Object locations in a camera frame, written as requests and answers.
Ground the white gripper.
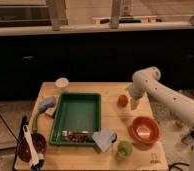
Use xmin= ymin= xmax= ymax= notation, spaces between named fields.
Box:
xmin=128 ymin=82 xmax=146 ymax=110

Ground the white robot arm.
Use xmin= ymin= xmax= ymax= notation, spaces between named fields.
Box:
xmin=127 ymin=67 xmax=194 ymax=171

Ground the red apple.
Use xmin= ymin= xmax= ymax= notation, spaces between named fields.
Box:
xmin=118 ymin=94 xmax=129 ymax=107

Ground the green plastic tray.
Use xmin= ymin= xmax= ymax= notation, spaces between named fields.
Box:
xmin=49 ymin=93 xmax=101 ymax=147

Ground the light blue cloth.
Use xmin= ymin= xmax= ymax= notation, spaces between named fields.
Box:
xmin=92 ymin=130 xmax=117 ymax=152

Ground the green cup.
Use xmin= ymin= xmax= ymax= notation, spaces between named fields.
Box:
xmin=117 ymin=141 xmax=133 ymax=159

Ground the red snack packet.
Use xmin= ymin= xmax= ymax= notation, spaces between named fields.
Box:
xmin=61 ymin=131 xmax=92 ymax=143

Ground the white cup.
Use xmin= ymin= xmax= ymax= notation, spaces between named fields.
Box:
xmin=55 ymin=77 xmax=69 ymax=93

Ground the dark red bowl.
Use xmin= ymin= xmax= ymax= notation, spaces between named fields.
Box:
xmin=16 ymin=132 xmax=48 ymax=163

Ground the green handled utensil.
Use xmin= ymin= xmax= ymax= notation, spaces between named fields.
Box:
xmin=32 ymin=111 xmax=43 ymax=133

